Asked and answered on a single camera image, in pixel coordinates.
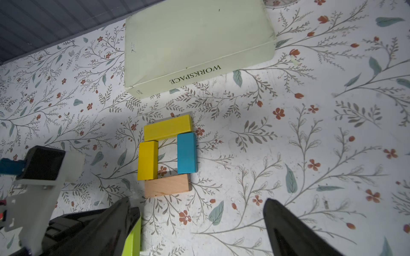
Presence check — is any yellow block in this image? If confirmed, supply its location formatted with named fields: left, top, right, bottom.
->
left=144, top=115, right=193, bottom=141
left=138, top=141, right=158, bottom=181

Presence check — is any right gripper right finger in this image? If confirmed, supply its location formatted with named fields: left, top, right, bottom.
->
left=263, top=198, right=341, bottom=256

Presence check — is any tan wooden block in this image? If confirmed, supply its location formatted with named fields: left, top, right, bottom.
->
left=144, top=174, right=191, bottom=198

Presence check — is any green block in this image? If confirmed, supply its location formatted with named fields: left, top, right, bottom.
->
left=122, top=215, right=142, bottom=256

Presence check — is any pale green workspace book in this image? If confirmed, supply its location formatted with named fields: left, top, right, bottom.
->
left=124, top=1, right=277, bottom=99

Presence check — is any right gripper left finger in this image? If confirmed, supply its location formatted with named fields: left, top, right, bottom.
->
left=48, top=197, right=141, bottom=256

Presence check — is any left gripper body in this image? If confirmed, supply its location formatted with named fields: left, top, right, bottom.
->
left=1, top=146, right=102, bottom=256

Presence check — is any teal block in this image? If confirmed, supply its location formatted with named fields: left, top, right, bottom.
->
left=177, top=132, right=198, bottom=175

